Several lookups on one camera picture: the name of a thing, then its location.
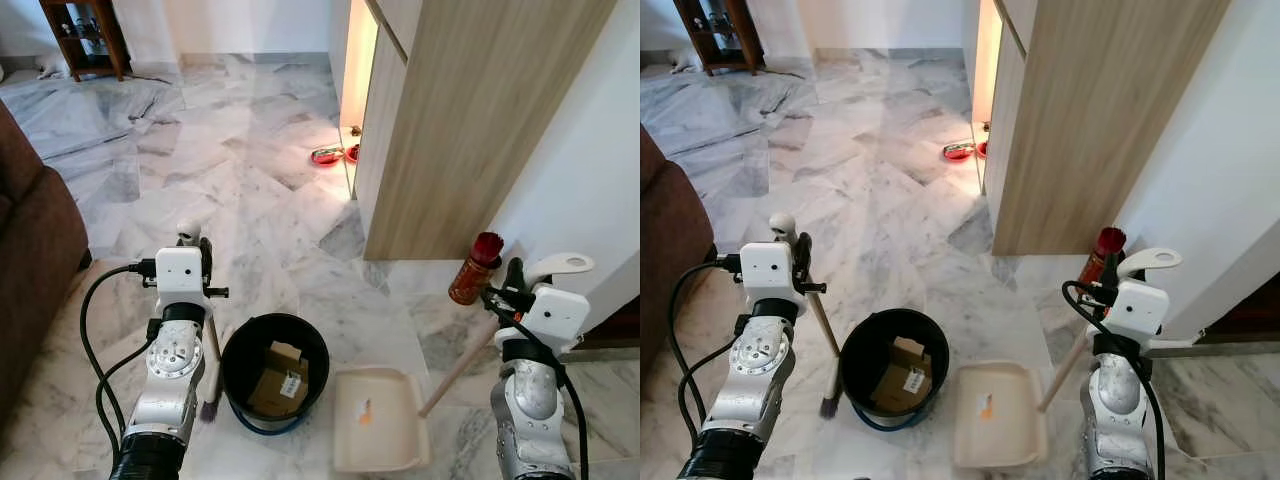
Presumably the dark brown wooden furniture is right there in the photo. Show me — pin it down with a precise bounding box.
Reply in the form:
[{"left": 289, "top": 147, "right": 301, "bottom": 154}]
[
  {"left": 588, "top": 298, "right": 641, "bottom": 349},
  {"left": 1195, "top": 300, "right": 1280, "bottom": 346}
]

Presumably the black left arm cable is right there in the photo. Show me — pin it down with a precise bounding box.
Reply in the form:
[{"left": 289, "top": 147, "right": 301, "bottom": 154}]
[
  {"left": 80, "top": 260, "right": 161, "bottom": 446},
  {"left": 668, "top": 257, "right": 746, "bottom": 441}
]

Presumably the brown bottle with red cap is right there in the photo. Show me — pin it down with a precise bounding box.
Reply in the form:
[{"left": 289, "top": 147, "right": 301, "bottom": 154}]
[
  {"left": 1077, "top": 227, "right": 1127, "bottom": 286},
  {"left": 448, "top": 232, "right": 506, "bottom": 306}
]

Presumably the beige long-handled dustpan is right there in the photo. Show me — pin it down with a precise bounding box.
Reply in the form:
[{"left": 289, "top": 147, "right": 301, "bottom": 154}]
[
  {"left": 950, "top": 248, "right": 1183, "bottom": 469},
  {"left": 332, "top": 253, "right": 595, "bottom": 473}
]

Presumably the brown cardboard box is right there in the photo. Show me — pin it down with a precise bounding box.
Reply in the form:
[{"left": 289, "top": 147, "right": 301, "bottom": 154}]
[
  {"left": 247, "top": 341, "right": 311, "bottom": 418},
  {"left": 868, "top": 336, "right": 934, "bottom": 413}
]

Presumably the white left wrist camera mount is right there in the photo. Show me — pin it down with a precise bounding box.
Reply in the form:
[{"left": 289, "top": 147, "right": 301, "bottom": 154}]
[
  {"left": 155, "top": 247, "right": 213, "bottom": 319},
  {"left": 740, "top": 243, "right": 801, "bottom": 304}
]

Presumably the brown fabric sofa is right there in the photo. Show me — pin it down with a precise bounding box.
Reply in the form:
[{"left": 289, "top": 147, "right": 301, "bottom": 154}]
[
  {"left": 640, "top": 125, "right": 717, "bottom": 376},
  {"left": 0, "top": 100, "right": 93, "bottom": 431}
]

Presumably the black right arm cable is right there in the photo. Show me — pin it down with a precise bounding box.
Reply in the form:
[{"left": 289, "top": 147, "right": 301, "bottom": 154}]
[
  {"left": 1062, "top": 280, "right": 1166, "bottom": 480},
  {"left": 480, "top": 290, "right": 591, "bottom": 480}
]

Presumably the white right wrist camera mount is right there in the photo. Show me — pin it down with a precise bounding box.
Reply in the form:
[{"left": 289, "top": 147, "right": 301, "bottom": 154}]
[
  {"left": 513, "top": 285, "right": 591, "bottom": 353},
  {"left": 1108, "top": 280, "right": 1171, "bottom": 341}
]

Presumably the black round bucket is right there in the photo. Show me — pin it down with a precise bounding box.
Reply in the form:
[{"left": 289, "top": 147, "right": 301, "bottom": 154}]
[
  {"left": 840, "top": 308, "right": 951, "bottom": 429},
  {"left": 220, "top": 313, "right": 331, "bottom": 433}
]

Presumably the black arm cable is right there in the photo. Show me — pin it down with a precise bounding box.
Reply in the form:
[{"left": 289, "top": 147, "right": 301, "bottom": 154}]
[
  {"left": 668, "top": 257, "right": 746, "bottom": 441},
  {"left": 1062, "top": 280, "right": 1166, "bottom": 480},
  {"left": 80, "top": 260, "right": 161, "bottom": 446},
  {"left": 480, "top": 290, "right": 591, "bottom": 480}
]

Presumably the light wooden cabinet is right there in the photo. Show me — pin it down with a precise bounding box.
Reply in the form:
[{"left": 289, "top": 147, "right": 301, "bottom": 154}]
[
  {"left": 965, "top": 0, "right": 1231, "bottom": 258},
  {"left": 340, "top": 0, "right": 618, "bottom": 263}
]

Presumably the broom with beige knob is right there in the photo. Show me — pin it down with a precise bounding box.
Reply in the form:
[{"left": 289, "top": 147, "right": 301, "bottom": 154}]
[
  {"left": 770, "top": 213, "right": 843, "bottom": 419},
  {"left": 177, "top": 220, "right": 223, "bottom": 421}
]

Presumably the dark wooden shelf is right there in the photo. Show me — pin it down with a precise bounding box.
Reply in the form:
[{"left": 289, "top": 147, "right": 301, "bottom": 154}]
[
  {"left": 675, "top": 0, "right": 766, "bottom": 76},
  {"left": 40, "top": 0, "right": 132, "bottom": 82}
]

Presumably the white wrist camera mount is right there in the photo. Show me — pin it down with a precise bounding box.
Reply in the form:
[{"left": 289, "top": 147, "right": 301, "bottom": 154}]
[
  {"left": 740, "top": 243, "right": 801, "bottom": 304},
  {"left": 1108, "top": 280, "right": 1171, "bottom": 341},
  {"left": 513, "top": 285, "right": 591, "bottom": 353},
  {"left": 155, "top": 247, "right": 213, "bottom": 319}
]

